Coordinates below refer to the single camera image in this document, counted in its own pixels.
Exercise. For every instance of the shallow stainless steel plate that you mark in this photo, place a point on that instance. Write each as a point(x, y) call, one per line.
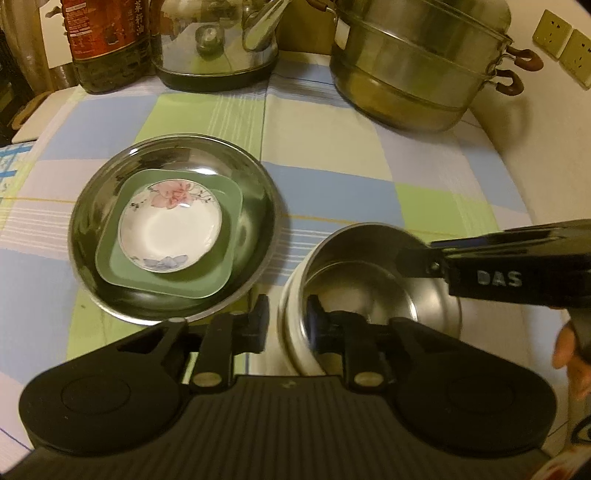
point(85, 230)

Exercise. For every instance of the stainless steel steamer pot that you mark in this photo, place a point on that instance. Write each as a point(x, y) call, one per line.
point(406, 60)

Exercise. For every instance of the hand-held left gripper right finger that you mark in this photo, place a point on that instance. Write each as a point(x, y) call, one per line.
point(316, 323)

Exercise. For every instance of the white floral saucer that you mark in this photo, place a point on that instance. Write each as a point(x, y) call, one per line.
point(171, 230)

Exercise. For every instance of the person's right hand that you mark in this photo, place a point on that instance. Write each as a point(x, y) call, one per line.
point(563, 350)

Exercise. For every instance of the deep stainless steel bowl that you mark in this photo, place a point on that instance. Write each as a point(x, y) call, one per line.
point(369, 286)

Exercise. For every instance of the blue checked cloth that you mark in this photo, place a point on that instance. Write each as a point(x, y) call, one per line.
point(14, 168)

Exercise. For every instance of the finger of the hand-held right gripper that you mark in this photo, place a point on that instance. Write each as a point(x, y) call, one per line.
point(531, 237)
point(420, 263)

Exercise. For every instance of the stainless steel kettle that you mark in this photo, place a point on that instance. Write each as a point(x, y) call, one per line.
point(221, 62)

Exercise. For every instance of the checked pastel tablecloth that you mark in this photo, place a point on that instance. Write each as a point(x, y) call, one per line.
point(369, 184)

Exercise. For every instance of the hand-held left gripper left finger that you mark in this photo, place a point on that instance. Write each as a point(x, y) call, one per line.
point(261, 325)

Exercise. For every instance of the cooking oil bottle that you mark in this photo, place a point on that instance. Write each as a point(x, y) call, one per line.
point(106, 41)

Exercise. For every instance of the green square plate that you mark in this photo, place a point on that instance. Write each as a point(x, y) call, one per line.
point(217, 272)

